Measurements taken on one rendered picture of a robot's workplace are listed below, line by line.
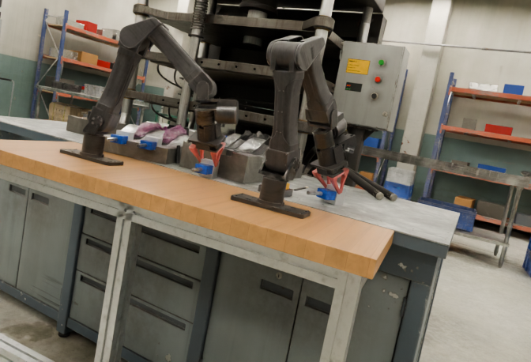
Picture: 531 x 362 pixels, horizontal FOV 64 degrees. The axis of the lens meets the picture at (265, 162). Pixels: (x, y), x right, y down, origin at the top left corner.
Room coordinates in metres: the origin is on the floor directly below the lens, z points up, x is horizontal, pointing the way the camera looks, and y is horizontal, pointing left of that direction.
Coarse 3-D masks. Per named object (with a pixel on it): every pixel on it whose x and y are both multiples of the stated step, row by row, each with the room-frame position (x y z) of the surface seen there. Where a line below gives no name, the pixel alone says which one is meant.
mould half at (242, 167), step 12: (228, 144) 1.66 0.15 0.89; (252, 144) 1.65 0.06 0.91; (192, 156) 1.44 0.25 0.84; (204, 156) 1.42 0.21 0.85; (228, 156) 1.38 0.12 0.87; (240, 156) 1.36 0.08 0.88; (252, 156) 1.38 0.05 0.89; (228, 168) 1.38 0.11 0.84; (240, 168) 1.36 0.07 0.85; (252, 168) 1.39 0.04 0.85; (300, 168) 1.78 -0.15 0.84; (240, 180) 1.36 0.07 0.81; (252, 180) 1.41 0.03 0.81
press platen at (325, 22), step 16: (160, 16) 2.60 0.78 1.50; (176, 16) 2.59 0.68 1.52; (192, 16) 2.54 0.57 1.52; (208, 16) 2.49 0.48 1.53; (224, 16) 2.44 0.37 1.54; (320, 16) 2.07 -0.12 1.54; (208, 32) 2.79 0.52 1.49; (224, 32) 2.68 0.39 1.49; (240, 32) 2.59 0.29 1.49; (256, 32) 2.50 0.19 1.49; (272, 32) 2.41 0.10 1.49; (288, 32) 2.33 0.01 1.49; (304, 32) 2.26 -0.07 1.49; (240, 48) 3.19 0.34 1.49; (256, 48) 3.05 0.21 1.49; (336, 48) 2.52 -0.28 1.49
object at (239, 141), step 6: (246, 132) 1.76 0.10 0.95; (258, 132) 1.75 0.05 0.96; (240, 138) 1.70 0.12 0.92; (246, 138) 1.74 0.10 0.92; (264, 138) 1.74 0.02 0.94; (270, 138) 1.70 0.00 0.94; (234, 144) 1.66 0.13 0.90; (240, 144) 1.66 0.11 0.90; (264, 144) 1.66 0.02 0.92; (234, 150) 1.47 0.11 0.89; (258, 150) 1.61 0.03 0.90; (264, 150) 1.61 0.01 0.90
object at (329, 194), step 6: (330, 186) 1.31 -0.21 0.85; (312, 192) 1.25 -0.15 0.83; (318, 192) 1.26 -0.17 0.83; (324, 192) 1.27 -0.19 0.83; (330, 192) 1.27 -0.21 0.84; (336, 192) 1.28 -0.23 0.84; (342, 192) 1.29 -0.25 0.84; (324, 198) 1.26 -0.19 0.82; (330, 198) 1.27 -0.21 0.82; (336, 198) 1.28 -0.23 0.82; (342, 198) 1.29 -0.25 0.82; (336, 204) 1.28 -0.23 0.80; (342, 204) 1.30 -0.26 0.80
